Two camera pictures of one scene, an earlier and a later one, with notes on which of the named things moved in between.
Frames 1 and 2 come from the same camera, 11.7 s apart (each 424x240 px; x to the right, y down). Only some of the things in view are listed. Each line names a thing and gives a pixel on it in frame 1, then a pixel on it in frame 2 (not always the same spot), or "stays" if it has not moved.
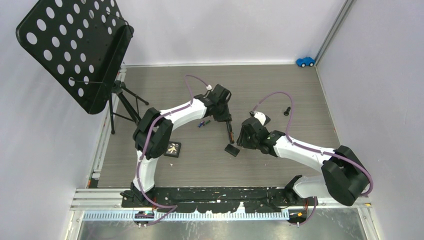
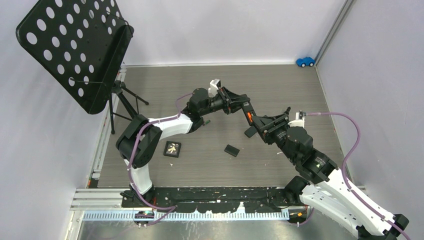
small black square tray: (173, 149) stays
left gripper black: (225, 117) to (232, 103)
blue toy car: (307, 61) stays
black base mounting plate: (217, 200) stays
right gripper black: (242, 141) to (261, 123)
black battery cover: (232, 149) stays
